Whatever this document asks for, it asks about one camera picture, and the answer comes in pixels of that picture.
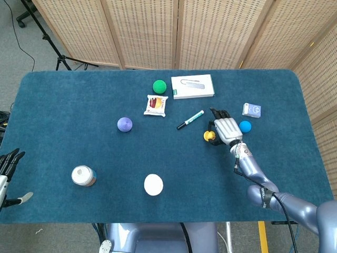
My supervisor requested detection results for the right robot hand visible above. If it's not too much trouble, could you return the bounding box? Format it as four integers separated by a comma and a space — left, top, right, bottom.
207, 106, 244, 147

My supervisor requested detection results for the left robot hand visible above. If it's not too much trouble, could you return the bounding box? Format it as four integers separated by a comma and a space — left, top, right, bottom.
0, 148, 34, 209

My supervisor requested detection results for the green foam ball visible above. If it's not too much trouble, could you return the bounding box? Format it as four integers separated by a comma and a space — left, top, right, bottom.
152, 80, 167, 94

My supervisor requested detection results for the white egg-shaped object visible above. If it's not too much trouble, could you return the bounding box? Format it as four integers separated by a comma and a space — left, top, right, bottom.
143, 173, 164, 197

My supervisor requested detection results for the purple foam ball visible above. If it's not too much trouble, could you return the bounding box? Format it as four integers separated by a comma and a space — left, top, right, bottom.
117, 116, 133, 132

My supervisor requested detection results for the small blue-white box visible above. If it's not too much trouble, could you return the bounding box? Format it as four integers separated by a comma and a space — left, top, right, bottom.
242, 102, 262, 119

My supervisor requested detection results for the green-white marker pen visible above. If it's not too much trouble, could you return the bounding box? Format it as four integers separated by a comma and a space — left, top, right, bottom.
176, 110, 205, 130

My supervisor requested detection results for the white product box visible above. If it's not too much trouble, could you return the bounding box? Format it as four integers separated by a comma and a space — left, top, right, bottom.
171, 74, 215, 100

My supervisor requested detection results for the blue table mat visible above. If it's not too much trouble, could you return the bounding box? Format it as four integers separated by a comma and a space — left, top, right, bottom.
0, 69, 336, 225

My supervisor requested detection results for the jar with white lid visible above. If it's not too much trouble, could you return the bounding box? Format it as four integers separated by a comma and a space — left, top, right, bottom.
71, 165, 97, 187

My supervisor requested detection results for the white snack packet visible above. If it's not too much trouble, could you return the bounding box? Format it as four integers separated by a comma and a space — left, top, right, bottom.
143, 94, 169, 118

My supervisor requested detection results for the yellow floor tape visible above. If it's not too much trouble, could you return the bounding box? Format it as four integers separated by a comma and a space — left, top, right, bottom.
257, 221, 270, 253

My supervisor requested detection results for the silver-blue robot torso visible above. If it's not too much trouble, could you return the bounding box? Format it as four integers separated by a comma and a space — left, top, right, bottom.
98, 222, 219, 253

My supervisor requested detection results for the black tripod stand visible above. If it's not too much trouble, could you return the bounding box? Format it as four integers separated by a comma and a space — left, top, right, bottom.
20, 0, 100, 71

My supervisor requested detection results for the cable bundle on floor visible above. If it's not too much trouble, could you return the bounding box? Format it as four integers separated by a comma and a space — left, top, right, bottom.
0, 102, 15, 146

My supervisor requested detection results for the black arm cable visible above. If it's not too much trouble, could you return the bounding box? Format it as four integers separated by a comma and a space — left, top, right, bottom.
233, 147, 300, 253

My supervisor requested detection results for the black torso cable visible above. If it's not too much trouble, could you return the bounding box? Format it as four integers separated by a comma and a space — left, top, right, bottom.
180, 222, 192, 253

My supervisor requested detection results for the thin black floor cable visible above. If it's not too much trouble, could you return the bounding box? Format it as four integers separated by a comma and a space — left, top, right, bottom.
3, 0, 36, 72

